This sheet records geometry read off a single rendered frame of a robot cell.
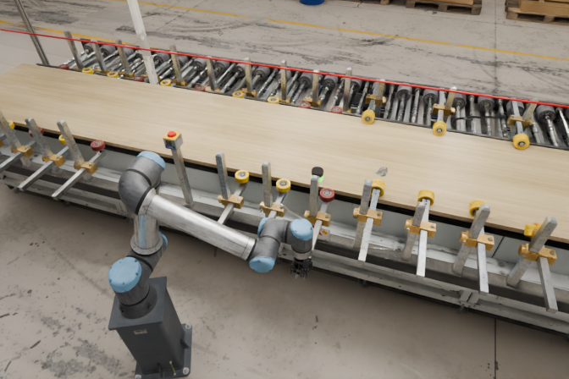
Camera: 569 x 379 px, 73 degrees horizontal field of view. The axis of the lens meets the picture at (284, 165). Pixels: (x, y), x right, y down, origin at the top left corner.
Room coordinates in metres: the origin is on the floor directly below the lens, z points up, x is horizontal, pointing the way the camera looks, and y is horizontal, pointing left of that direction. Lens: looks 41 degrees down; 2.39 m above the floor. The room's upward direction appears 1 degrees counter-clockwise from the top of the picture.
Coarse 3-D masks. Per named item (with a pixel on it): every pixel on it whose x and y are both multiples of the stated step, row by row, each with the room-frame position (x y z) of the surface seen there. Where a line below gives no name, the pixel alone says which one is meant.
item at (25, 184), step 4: (64, 148) 2.01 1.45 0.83; (68, 148) 2.01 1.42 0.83; (60, 152) 1.97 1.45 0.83; (64, 152) 1.98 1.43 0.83; (68, 152) 2.00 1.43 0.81; (64, 156) 1.97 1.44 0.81; (48, 164) 1.85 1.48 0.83; (52, 164) 1.87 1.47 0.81; (40, 168) 1.81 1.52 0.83; (44, 168) 1.81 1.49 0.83; (48, 168) 1.84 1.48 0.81; (36, 172) 1.78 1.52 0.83; (40, 172) 1.78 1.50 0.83; (44, 172) 1.80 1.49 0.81; (32, 176) 1.74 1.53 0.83; (36, 176) 1.75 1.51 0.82; (40, 176) 1.77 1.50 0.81; (28, 180) 1.71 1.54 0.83; (32, 180) 1.72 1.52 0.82; (20, 184) 1.67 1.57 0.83; (24, 184) 1.67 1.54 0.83; (28, 184) 1.69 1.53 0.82; (20, 188) 1.65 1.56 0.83; (24, 188) 1.66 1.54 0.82
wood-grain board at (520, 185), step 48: (0, 96) 2.58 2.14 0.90; (48, 96) 2.57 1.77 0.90; (96, 96) 2.55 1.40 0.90; (144, 96) 2.53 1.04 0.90; (192, 96) 2.51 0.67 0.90; (144, 144) 1.95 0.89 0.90; (192, 144) 1.93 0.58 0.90; (240, 144) 1.92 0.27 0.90; (288, 144) 1.91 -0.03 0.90; (336, 144) 1.90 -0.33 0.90; (384, 144) 1.88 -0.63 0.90; (432, 144) 1.87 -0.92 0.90; (480, 144) 1.86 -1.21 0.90; (336, 192) 1.49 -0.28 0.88; (384, 192) 1.46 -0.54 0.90; (480, 192) 1.45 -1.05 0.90; (528, 192) 1.44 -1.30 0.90
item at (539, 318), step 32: (0, 128) 2.33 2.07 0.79; (128, 160) 1.98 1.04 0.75; (32, 192) 2.41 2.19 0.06; (256, 192) 1.68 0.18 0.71; (288, 192) 1.61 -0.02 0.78; (160, 224) 1.95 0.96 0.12; (352, 224) 1.48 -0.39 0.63; (384, 224) 1.42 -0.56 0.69; (448, 224) 1.31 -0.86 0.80; (288, 256) 1.61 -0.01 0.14; (320, 256) 1.57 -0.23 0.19; (512, 256) 1.20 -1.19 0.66; (384, 288) 1.41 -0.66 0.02; (416, 288) 1.33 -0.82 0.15; (448, 288) 1.30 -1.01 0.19; (512, 320) 1.15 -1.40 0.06; (544, 320) 1.09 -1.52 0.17
